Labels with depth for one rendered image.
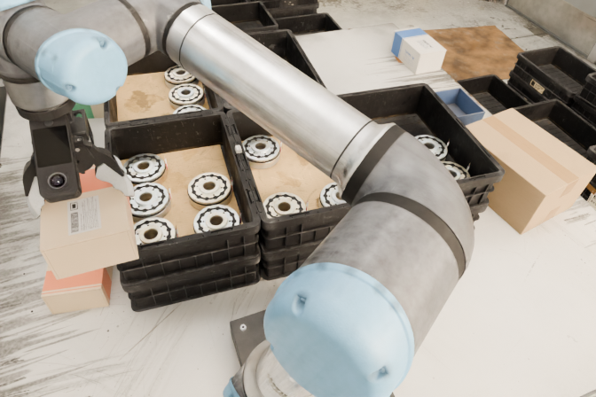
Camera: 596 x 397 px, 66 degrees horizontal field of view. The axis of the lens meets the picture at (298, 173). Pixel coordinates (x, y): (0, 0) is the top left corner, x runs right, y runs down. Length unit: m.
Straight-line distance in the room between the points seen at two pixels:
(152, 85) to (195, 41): 1.00
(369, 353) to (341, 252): 0.08
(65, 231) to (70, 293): 0.39
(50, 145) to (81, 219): 0.14
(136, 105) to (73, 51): 0.96
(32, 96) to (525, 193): 1.12
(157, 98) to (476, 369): 1.11
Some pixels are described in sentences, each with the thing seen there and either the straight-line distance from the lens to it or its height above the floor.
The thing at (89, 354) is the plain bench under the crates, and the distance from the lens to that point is 1.11.
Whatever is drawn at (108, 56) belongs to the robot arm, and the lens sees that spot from 0.51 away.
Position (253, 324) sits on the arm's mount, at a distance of 1.02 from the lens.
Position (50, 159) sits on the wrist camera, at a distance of 0.66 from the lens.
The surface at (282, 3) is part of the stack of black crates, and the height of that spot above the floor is 0.51.
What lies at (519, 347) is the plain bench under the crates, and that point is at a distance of 1.19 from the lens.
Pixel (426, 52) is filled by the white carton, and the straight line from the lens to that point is 1.88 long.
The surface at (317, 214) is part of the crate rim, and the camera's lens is 0.97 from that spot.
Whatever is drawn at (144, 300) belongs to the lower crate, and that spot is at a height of 0.74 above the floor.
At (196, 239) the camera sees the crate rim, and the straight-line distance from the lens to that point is 0.93.
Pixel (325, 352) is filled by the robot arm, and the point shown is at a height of 1.33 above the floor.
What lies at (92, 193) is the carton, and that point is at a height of 1.12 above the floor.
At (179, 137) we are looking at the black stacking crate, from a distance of 1.24.
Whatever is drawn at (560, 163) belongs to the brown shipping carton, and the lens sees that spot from 1.41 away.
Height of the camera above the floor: 1.66
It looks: 44 degrees down
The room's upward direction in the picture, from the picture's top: 4 degrees clockwise
